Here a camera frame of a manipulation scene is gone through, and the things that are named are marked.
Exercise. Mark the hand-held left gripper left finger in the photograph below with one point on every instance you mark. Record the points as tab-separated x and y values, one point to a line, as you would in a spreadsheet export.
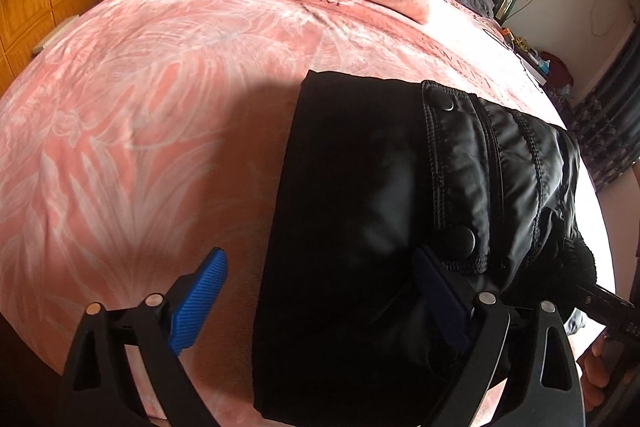
197	302

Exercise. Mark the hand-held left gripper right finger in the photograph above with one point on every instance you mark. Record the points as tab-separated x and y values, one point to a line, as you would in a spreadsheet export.
442	302

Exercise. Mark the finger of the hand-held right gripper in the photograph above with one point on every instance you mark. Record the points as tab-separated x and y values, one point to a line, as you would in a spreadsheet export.
602	302

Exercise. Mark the black quilted jacket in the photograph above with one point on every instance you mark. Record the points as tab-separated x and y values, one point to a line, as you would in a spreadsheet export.
380	217

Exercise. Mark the person's right hand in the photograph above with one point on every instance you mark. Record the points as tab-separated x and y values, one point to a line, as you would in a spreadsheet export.
592	372

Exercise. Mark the pink floral bed blanket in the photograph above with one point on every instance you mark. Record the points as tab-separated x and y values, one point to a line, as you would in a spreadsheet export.
150	132

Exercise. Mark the dark patterned curtain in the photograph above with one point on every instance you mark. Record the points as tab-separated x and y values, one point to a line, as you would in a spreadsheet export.
610	122

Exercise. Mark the dark red cloth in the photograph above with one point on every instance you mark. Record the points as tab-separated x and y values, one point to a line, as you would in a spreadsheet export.
557	69

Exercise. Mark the white bedside table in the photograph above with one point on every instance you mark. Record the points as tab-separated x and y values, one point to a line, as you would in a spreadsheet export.
532	64

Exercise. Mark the white stool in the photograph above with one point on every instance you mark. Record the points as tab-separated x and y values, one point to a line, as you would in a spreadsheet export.
52	37

